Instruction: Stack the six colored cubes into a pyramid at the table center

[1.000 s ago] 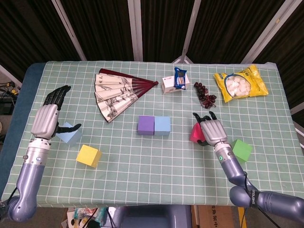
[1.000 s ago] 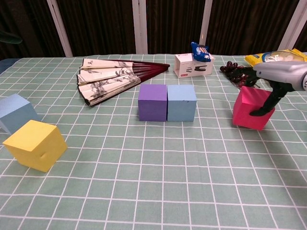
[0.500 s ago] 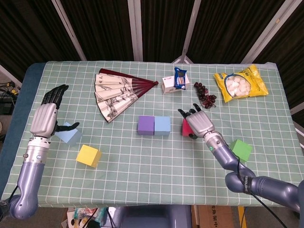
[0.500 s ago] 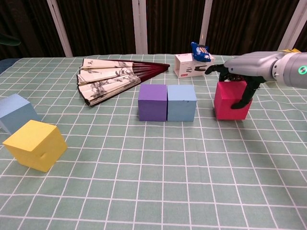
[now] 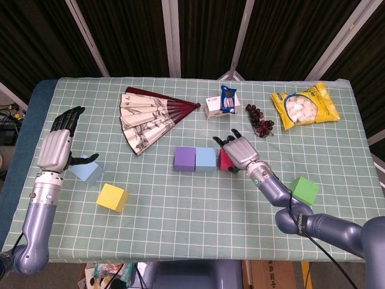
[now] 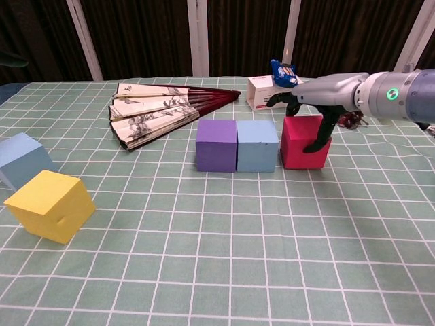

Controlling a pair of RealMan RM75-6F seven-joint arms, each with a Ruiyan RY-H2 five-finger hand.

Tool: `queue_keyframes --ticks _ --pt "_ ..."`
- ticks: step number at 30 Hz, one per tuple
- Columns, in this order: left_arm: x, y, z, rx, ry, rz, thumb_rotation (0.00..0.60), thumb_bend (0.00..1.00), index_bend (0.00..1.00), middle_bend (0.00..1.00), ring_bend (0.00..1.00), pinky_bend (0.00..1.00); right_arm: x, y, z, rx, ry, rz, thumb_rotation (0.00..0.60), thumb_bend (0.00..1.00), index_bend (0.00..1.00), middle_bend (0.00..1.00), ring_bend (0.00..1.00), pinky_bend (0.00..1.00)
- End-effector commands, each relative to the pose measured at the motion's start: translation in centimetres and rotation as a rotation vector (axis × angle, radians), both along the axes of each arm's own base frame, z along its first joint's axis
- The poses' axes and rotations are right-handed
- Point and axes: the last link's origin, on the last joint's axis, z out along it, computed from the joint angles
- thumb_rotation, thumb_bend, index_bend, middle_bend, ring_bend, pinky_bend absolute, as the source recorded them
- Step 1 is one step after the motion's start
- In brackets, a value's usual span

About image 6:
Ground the pink foam cube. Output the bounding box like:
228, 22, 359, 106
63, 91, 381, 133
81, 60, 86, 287
279, 115, 333, 170

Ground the dark brown curtain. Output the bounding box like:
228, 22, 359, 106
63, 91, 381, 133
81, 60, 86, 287
0, 0, 435, 84

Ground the green checked tablecloth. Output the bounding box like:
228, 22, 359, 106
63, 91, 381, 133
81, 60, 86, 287
0, 76, 435, 326

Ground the white cardboard product box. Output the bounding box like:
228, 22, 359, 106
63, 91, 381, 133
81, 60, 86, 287
246, 75, 302, 112

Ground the blue table padding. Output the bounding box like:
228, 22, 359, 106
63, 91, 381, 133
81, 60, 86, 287
0, 82, 27, 106

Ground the painted paper folding fan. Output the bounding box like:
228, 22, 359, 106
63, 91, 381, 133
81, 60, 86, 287
108, 82, 241, 152

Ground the light blue foam cube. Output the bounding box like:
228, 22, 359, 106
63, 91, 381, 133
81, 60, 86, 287
236, 120, 279, 173
0, 132, 58, 192

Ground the blue cookie packet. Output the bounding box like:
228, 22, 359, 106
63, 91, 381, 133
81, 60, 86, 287
270, 59, 300, 89

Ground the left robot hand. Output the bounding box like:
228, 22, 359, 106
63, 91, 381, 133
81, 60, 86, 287
0, 50, 30, 68

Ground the dark red grape bunch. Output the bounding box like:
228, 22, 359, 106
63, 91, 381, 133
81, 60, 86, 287
338, 111, 370, 129

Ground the yellow foam cube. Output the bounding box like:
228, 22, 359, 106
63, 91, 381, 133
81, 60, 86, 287
3, 169, 97, 245

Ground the purple foam cube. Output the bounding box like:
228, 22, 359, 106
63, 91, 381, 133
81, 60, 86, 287
195, 119, 238, 173

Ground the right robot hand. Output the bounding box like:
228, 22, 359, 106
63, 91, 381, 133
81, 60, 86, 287
266, 71, 370, 154

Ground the white frame post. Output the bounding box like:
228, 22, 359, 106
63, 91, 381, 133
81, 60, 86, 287
66, 0, 104, 82
187, 0, 210, 77
396, 0, 435, 71
282, 0, 302, 77

